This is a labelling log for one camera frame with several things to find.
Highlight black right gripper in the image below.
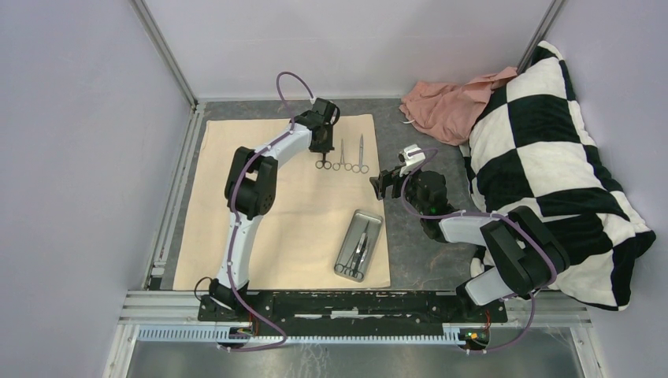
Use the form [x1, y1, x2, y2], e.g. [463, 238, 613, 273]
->
[369, 161, 428, 217]

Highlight straight steel surgical scissors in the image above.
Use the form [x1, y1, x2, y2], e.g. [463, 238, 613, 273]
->
[351, 134, 369, 174]

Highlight steel forceps clamp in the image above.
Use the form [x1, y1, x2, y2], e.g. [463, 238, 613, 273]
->
[332, 139, 352, 172]

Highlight curved steel clamp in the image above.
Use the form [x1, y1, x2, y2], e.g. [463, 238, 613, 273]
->
[315, 153, 332, 169]

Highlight metal surgical instrument tray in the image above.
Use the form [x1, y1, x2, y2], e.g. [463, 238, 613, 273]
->
[333, 209, 384, 283]

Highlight beige cloth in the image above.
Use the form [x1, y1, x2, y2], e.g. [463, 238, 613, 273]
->
[173, 114, 391, 291]

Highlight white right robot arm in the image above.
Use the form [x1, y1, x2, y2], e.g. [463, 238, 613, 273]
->
[369, 166, 570, 321]

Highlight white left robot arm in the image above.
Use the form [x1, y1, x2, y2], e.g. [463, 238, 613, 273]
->
[209, 98, 340, 321]

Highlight steel scissors in tray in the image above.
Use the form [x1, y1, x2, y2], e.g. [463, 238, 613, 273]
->
[351, 222, 369, 278]

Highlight thin steel hemostat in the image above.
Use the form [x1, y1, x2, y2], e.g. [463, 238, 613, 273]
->
[334, 245, 364, 280]

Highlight pink crumpled cloth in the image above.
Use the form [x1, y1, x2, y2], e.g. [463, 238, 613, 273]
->
[399, 67, 518, 146]

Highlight black white checkered pillow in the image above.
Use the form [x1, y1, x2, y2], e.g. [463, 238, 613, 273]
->
[460, 41, 656, 311]

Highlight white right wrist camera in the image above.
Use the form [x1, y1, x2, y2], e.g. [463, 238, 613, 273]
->
[399, 144, 425, 176]

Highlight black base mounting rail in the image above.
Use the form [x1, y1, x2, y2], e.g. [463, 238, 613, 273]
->
[198, 291, 508, 337]

